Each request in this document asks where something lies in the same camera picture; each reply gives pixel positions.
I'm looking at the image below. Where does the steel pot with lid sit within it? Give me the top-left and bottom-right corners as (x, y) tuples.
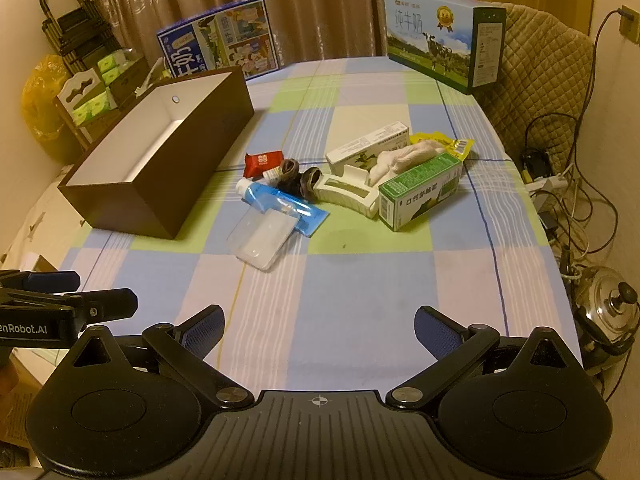
(570, 265), (640, 376)

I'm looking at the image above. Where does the yellow snack packet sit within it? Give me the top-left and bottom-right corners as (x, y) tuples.
(410, 131), (475, 160)

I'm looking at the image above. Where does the dark brown cloth roll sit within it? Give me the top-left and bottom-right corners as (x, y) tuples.
(277, 158), (321, 201)

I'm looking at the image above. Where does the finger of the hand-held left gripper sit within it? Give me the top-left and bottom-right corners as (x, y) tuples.
(0, 287), (139, 320)
(0, 270), (81, 293)

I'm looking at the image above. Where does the box of green packets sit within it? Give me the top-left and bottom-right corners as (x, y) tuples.
(70, 50), (131, 126)

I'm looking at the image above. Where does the chair with quilted cover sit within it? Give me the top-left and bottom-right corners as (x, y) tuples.
(477, 2), (596, 171)

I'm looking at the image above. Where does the dark blue milk carton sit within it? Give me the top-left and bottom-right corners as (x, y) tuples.
(156, 0), (281, 81)

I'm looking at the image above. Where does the white scalloped cardboard box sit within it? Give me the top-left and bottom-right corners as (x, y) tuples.
(54, 71), (118, 143)

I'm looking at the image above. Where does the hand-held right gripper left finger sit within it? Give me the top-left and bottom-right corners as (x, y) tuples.
(62, 304), (256, 413)

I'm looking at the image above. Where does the clear plastic case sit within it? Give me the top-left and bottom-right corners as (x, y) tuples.
(227, 208), (299, 273)

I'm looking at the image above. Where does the tangle of cables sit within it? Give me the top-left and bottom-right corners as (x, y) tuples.
(520, 115), (621, 281)

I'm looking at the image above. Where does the white cloth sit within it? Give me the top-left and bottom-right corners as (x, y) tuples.
(367, 139), (451, 186)

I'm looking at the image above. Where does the black metal rack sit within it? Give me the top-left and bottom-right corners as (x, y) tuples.
(40, 0), (126, 76)

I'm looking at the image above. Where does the checkered tablecloth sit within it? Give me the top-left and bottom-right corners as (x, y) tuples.
(50, 55), (586, 396)

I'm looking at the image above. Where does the yellow plastic bag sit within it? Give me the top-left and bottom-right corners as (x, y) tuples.
(21, 54), (81, 163)

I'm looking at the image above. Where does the white plastic holder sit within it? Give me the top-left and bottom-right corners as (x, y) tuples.
(312, 167), (383, 221)

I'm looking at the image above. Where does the white power strip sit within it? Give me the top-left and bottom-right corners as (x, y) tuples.
(525, 172), (568, 196)

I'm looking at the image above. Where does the brown storage box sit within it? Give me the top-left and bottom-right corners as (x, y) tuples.
(57, 65), (255, 240)

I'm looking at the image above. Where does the light blue milk carton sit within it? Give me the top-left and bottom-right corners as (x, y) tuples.
(382, 0), (508, 96)

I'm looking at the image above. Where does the dark charger cable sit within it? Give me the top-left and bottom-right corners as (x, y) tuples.
(575, 7), (623, 171)

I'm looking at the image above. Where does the wall plug charger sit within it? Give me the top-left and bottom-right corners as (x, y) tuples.
(617, 5), (640, 43)

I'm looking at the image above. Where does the brown cardboard box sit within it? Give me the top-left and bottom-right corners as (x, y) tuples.
(107, 52), (151, 108)

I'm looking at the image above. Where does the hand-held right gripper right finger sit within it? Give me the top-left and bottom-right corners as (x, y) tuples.
(385, 304), (583, 411)

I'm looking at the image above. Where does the long white medicine box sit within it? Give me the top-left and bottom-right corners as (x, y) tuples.
(325, 121), (412, 177)

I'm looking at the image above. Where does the beige patterned curtain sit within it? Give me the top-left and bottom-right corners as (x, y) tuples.
(82, 0), (406, 68)

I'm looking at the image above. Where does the green medicine box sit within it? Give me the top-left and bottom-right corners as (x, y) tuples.
(377, 151), (463, 233)

